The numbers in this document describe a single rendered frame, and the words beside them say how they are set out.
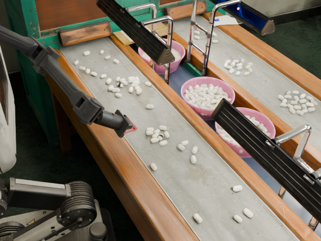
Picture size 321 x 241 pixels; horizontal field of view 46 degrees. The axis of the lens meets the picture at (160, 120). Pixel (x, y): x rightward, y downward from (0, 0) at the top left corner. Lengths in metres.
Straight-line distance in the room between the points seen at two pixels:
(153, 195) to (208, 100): 0.65
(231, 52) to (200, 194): 1.07
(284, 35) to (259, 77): 2.16
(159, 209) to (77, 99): 0.48
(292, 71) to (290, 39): 2.01
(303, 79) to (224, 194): 0.91
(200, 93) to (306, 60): 2.11
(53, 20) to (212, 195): 1.27
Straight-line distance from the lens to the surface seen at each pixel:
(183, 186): 1.46
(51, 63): 1.53
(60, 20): 2.17
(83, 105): 1.31
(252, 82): 2.05
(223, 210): 1.42
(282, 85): 2.08
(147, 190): 1.41
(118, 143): 1.57
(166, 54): 1.51
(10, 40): 1.49
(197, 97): 1.87
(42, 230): 1.42
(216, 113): 1.28
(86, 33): 2.19
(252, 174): 1.52
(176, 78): 2.10
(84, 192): 1.39
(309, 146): 1.72
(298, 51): 3.98
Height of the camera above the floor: 1.88
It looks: 42 degrees down
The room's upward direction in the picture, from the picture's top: 4 degrees clockwise
